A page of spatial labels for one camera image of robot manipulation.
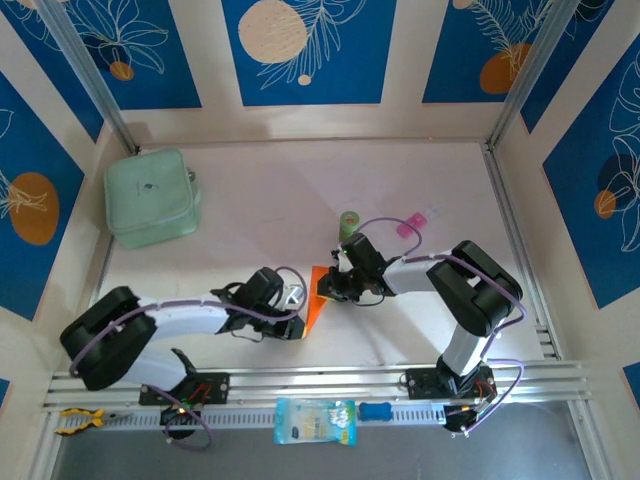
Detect orange cloth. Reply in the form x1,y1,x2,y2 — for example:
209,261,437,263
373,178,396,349
299,264,334,341

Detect green cylindrical can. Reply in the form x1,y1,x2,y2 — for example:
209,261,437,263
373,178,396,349
338,210,362,244

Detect pink plastic pill box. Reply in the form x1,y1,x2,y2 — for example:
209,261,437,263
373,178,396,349
397,212,429,239

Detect blue wet wipes packet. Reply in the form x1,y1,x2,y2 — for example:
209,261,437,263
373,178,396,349
273,397,359,448

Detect blue bone-shaped eraser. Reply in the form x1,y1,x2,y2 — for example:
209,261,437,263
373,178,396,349
359,401,393,422

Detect mint green zipper pouch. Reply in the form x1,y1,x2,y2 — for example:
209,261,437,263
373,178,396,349
103,148,202,250

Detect yellow black pliers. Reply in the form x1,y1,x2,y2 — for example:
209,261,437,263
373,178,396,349
53,407,134,435

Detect aluminium front rail frame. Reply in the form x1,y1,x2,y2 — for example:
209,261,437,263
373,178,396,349
42,359,594,434

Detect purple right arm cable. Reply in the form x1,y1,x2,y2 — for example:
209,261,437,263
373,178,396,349
347,217,529,437

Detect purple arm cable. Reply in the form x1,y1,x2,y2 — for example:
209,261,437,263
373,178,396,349
347,217,529,437
68,264,306,452

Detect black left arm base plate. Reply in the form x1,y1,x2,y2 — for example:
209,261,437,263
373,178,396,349
138,372,231,406

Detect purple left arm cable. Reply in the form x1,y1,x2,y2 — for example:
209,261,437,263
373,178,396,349
68,264,306,452

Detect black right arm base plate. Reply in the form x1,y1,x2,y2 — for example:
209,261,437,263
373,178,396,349
399,367,496,401

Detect aluminium side rail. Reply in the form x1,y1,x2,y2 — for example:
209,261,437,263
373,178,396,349
482,144,564,360

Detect aluminium corner post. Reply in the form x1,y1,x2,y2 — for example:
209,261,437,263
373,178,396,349
37,0,140,155
486,0,584,153

